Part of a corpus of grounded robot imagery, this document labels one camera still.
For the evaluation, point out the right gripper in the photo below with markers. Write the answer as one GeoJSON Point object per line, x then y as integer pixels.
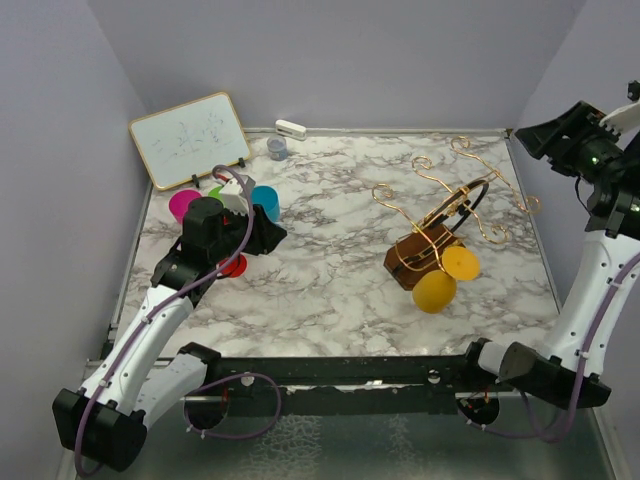
{"type": "Point", "coordinates": [580, 123]}

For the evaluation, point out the small whiteboard with wooden frame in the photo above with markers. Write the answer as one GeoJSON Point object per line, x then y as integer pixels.
{"type": "Point", "coordinates": [188, 140]}

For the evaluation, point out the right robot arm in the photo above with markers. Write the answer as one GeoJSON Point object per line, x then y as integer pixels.
{"type": "Point", "coordinates": [565, 369]}

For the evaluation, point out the gold wire wine glass rack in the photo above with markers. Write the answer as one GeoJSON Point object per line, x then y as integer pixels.
{"type": "Point", "coordinates": [421, 251]}

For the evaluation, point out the red wine glass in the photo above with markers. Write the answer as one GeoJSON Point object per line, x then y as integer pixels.
{"type": "Point", "coordinates": [235, 269]}

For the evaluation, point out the magenta wine glass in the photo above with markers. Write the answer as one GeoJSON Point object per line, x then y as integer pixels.
{"type": "Point", "coordinates": [178, 204]}

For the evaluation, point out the green wine glass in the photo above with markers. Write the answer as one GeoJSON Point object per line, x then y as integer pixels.
{"type": "Point", "coordinates": [215, 192]}

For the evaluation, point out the yellow wine glass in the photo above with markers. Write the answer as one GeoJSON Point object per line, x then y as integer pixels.
{"type": "Point", "coordinates": [436, 289]}

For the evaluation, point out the white whiteboard eraser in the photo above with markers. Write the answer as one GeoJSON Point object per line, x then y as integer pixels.
{"type": "Point", "coordinates": [289, 129]}

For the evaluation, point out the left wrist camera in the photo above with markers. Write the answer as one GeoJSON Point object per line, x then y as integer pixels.
{"type": "Point", "coordinates": [233, 196]}

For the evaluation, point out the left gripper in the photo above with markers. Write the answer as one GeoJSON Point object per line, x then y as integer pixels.
{"type": "Point", "coordinates": [265, 234]}

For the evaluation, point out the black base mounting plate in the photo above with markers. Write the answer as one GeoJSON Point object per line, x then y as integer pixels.
{"type": "Point", "coordinates": [327, 386]}

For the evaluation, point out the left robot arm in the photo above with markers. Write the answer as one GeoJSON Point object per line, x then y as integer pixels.
{"type": "Point", "coordinates": [107, 419]}

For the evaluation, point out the blue wine glass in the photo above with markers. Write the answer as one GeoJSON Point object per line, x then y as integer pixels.
{"type": "Point", "coordinates": [268, 199]}

